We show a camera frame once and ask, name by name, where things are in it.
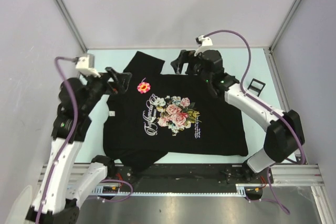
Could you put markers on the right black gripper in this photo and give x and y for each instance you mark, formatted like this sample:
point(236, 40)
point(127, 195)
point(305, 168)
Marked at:
point(185, 57)

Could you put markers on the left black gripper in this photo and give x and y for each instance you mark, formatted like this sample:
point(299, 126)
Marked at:
point(119, 83)

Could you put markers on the pink flower brooch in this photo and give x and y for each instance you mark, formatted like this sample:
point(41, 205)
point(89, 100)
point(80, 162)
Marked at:
point(143, 86)

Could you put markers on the black floral print t-shirt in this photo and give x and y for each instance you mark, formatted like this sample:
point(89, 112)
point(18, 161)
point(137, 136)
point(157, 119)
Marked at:
point(177, 115)

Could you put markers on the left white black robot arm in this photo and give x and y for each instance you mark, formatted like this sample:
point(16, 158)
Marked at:
point(55, 201)

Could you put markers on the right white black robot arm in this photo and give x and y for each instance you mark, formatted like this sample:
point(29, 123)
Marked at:
point(284, 133)

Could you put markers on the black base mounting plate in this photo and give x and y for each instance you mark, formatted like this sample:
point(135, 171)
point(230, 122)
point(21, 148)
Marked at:
point(230, 173)

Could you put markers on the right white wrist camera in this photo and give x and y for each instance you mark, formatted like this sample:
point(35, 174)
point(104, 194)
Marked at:
point(205, 43)

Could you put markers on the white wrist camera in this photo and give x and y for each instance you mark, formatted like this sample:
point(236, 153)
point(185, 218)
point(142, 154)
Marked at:
point(205, 43)
point(86, 66)

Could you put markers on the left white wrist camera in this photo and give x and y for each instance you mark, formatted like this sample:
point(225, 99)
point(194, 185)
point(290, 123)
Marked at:
point(86, 66)

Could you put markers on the small black frame stand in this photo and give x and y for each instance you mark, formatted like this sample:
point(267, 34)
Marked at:
point(256, 86)

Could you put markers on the right aluminium side rail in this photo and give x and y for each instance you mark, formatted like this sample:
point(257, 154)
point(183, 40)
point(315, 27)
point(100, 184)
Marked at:
point(282, 97)

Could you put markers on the left aluminium corner post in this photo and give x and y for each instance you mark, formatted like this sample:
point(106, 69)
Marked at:
point(71, 24)

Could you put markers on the aluminium corner post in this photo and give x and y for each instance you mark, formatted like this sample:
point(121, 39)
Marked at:
point(289, 16)
point(71, 24)

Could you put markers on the white slotted cable duct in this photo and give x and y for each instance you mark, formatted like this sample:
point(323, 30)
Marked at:
point(237, 191)

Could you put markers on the right aluminium corner post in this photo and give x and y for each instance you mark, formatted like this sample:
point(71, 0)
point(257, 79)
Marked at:
point(289, 16)

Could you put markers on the aluminium front rail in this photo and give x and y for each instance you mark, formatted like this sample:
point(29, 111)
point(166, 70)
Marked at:
point(283, 174)

